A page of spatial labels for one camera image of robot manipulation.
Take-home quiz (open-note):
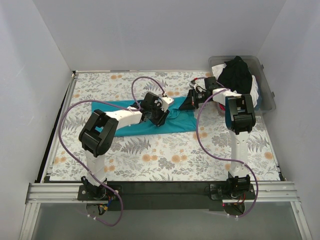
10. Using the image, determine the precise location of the teal t shirt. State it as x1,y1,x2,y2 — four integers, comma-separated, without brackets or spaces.
82,97,197,137

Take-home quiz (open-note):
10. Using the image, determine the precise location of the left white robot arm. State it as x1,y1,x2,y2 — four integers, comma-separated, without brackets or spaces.
78,92,174,200

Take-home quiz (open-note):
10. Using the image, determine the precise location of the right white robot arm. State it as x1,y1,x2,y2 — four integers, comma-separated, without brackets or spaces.
179,77,256,179

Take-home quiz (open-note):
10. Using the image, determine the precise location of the white garment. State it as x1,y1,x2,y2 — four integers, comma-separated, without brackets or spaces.
211,63,259,107

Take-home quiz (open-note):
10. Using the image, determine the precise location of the floral patterned table mat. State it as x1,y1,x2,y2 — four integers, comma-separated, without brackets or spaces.
48,70,286,182

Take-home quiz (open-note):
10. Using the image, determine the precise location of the pink garment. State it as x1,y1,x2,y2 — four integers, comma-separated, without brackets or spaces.
217,103,225,114

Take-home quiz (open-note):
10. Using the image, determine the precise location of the black t shirt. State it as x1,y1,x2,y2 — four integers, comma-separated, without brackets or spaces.
217,56,253,94

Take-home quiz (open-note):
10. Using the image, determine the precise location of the grey blue garment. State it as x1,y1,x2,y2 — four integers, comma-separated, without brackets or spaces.
254,84,263,111

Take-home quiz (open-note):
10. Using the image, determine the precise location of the clear plastic storage bin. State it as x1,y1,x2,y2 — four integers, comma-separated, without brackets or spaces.
208,55,276,116

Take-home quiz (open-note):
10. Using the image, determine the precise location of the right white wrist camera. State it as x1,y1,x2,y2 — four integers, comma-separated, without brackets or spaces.
189,79,199,89

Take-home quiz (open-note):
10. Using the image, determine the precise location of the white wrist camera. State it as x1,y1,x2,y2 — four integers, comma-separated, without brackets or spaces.
189,79,199,89
159,96,174,112

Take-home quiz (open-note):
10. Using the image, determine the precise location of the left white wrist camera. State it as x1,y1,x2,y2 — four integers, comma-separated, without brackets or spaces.
159,96,174,112

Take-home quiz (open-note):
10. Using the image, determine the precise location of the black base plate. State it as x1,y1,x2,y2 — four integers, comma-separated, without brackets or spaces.
77,184,257,212

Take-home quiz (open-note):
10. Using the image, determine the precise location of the aluminium frame rail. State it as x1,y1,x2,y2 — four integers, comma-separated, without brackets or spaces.
19,181,312,240

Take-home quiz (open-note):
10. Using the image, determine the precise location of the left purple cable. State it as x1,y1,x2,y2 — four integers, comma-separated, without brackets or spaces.
58,76,168,227

